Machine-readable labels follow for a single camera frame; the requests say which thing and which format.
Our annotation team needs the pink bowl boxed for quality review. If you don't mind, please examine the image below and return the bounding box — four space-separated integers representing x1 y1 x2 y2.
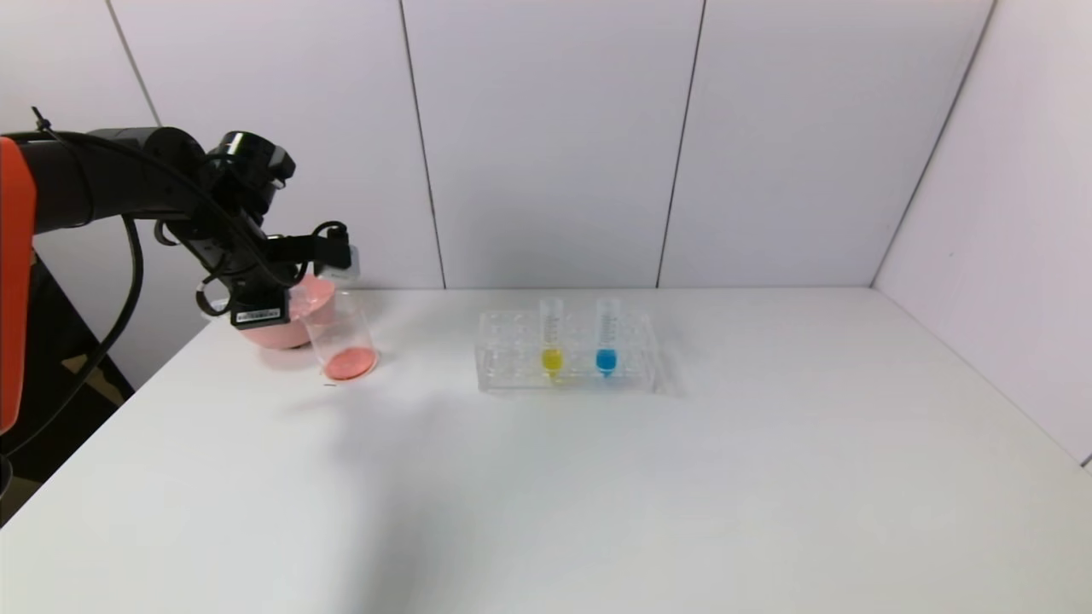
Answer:
239 275 336 350

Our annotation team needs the test tube with yellow pigment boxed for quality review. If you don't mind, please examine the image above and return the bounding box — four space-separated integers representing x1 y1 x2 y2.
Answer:
539 297 565 381

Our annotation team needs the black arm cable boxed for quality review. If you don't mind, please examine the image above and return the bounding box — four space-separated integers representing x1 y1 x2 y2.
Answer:
0 213 144 457

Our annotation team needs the clear glass beaker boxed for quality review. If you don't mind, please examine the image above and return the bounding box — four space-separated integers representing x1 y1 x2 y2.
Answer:
302 288 379 382

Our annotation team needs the test tube with blue pigment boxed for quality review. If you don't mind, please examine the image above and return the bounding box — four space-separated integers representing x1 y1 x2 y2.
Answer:
595 297 619 379

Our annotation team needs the clear acrylic test tube rack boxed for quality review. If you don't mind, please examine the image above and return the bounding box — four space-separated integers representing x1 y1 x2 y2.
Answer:
475 307 663 395

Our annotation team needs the brown cardboard box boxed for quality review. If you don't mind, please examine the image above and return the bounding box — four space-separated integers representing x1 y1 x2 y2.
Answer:
60 353 131 403

